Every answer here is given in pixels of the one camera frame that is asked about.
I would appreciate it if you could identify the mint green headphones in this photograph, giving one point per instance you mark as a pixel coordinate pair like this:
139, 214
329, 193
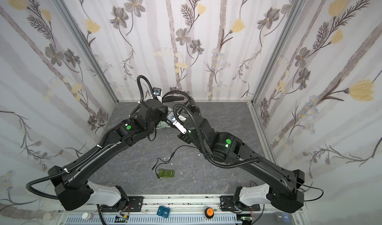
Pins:
162, 124

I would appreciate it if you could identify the black and blue headphones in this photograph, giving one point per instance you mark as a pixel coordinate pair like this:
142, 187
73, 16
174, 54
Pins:
178, 96

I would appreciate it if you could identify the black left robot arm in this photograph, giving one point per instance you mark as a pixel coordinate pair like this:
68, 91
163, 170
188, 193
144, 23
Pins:
113, 198

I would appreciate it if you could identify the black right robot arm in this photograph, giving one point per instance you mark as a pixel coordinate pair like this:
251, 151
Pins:
280, 189

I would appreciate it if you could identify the small blue box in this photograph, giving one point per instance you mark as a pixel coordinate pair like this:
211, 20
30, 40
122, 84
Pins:
163, 212

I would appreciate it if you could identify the orange emergency stop button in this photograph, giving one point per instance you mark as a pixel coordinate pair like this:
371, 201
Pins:
209, 213

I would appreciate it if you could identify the left black corrugated conduit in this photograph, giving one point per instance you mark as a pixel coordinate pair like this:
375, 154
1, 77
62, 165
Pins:
71, 181

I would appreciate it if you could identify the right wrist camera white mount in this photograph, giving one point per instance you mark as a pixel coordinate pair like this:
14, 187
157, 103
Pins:
175, 123

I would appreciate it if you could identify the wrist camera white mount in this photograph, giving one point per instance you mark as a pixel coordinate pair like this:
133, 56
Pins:
157, 94
175, 123

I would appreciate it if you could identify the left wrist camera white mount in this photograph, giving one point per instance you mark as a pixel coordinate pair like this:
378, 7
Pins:
157, 94

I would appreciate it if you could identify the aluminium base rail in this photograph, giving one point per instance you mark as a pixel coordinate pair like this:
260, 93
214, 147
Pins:
180, 205

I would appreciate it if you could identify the white slotted cable duct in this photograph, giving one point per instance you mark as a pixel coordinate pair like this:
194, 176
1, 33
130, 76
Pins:
188, 219

